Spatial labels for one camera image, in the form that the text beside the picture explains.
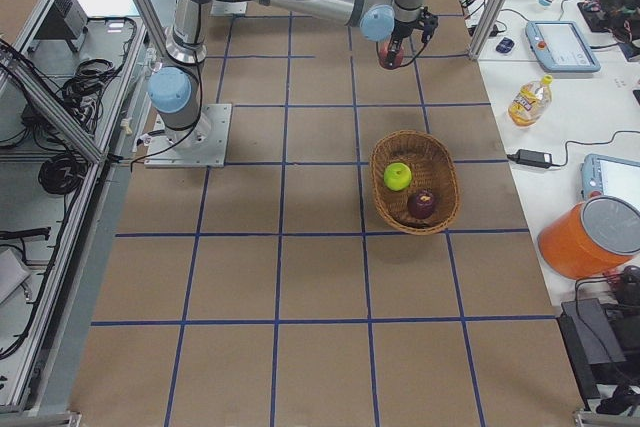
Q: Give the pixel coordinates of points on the red yellow apple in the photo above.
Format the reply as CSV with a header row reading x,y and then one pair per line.
x,y
390,56

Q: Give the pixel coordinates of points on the dark red apple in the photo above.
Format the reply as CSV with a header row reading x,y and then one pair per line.
x,y
421,204

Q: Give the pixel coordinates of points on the blue teach pendant far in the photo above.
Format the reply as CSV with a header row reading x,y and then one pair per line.
x,y
560,47

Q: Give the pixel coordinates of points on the blue teach pendant near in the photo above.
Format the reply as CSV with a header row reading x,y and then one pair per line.
x,y
610,176

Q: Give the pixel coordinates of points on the orange juice bottle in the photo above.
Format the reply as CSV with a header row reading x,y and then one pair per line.
x,y
531,101

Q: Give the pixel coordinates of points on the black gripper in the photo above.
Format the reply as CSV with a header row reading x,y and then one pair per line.
x,y
398,32

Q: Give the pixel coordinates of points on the dark blue small pouch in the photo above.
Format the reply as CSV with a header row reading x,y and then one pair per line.
x,y
505,46

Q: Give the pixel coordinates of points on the green apple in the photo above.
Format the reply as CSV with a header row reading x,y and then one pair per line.
x,y
397,176

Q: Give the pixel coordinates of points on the woven wicker basket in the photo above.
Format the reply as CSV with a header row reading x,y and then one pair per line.
x,y
432,169

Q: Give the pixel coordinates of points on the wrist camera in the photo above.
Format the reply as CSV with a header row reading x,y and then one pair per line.
x,y
428,24

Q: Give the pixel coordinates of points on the blue teach pendant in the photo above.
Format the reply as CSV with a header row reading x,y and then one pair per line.
x,y
610,176
560,47

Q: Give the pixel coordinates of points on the black power adapter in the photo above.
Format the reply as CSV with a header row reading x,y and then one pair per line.
x,y
531,158

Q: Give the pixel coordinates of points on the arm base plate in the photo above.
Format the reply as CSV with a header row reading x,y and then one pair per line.
x,y
204,147
228,9

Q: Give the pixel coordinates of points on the orange bucket with lid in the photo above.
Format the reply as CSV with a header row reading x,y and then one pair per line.
x,y
593,237

